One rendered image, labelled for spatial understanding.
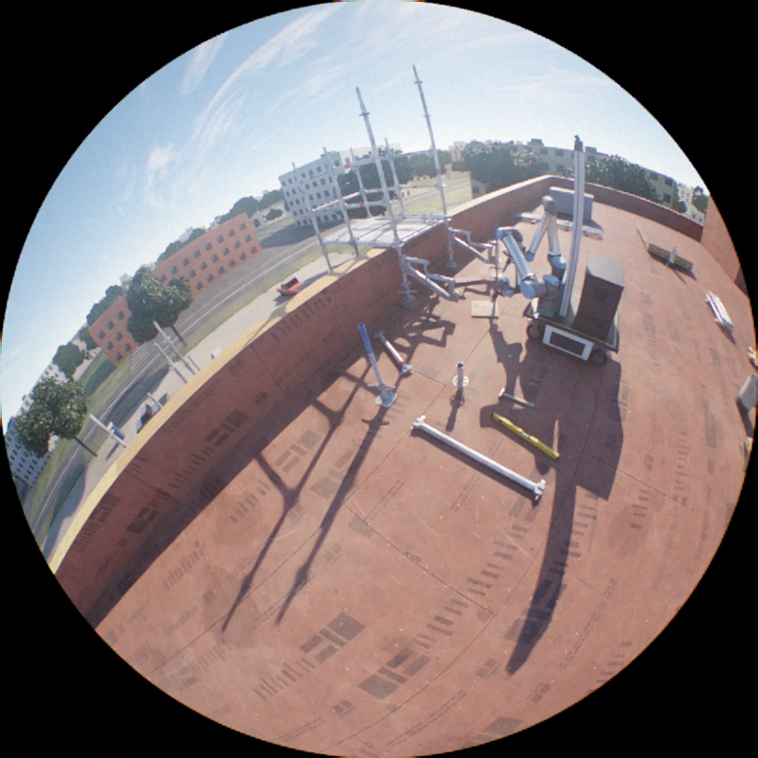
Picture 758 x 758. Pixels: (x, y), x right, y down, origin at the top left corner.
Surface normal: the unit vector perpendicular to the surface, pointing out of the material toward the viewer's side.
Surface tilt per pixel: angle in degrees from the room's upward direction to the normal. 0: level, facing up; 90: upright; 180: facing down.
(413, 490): 0
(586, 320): 90
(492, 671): 0
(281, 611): 0
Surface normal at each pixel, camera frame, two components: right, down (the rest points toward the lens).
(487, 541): -0.22, -0.67
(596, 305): -0.65, 0.65
